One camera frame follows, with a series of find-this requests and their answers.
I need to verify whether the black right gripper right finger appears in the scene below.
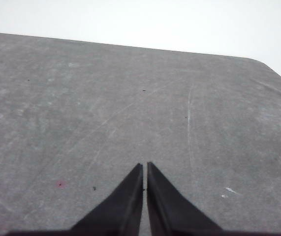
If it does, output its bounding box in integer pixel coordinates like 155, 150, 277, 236
146, 161, 224, 232

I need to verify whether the grey table cloth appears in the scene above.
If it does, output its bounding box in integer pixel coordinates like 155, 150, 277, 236
0, 31, 281, 236

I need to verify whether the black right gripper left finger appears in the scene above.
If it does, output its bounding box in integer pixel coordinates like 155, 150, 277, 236
70, 163, 144, 232

